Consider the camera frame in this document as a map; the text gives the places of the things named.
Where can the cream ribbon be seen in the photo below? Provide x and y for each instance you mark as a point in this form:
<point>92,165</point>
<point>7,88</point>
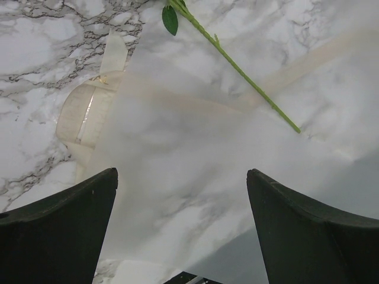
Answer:
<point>85,110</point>

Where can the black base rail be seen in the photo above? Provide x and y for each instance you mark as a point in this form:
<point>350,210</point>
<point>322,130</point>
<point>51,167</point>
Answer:
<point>187,278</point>

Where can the white wrapping paper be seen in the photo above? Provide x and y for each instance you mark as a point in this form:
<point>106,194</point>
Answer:
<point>185,127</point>

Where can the pink flower bouquet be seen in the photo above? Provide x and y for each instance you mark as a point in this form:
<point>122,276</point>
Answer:
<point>171,23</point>

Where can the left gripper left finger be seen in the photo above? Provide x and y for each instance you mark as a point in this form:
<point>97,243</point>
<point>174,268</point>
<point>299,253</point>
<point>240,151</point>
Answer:
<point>58,239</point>

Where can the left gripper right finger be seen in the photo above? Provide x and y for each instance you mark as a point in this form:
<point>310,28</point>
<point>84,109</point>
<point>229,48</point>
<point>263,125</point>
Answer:
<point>303,240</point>

